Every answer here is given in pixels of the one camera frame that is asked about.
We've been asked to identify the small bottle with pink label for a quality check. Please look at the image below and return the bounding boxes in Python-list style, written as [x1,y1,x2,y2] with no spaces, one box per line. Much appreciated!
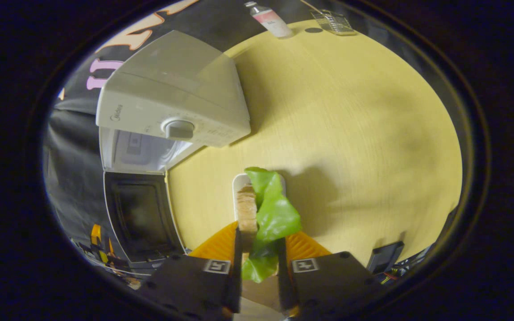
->
[245,1,294,39]

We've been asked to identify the clear glass cup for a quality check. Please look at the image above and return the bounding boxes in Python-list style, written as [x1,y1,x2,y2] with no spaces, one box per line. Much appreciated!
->
[311,10,356,36]

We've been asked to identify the black table clamp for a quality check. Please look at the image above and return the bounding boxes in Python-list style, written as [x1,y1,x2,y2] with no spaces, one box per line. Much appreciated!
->
[367,241,405,275]

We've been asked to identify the bread and lettuce sandwich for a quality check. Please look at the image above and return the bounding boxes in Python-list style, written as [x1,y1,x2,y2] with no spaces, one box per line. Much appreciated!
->
[236,167,302,284]

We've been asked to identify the white plastic tray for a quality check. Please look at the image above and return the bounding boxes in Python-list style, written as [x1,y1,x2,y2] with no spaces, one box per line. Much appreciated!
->
[232,173,287,223]

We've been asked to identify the wooden stick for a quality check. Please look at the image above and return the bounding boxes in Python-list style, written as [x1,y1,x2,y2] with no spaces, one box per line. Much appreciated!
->
[299,0,324,14]

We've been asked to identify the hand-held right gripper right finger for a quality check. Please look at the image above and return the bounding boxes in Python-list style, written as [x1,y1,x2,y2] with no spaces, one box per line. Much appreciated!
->
[276,231,385,318]

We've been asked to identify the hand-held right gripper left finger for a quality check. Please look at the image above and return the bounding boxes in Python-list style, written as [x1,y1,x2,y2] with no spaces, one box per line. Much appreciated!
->
[143,222,243,321]

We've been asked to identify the white microwave oven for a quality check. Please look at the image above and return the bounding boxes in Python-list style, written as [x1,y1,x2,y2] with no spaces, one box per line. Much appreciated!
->
[95,30,252,268]

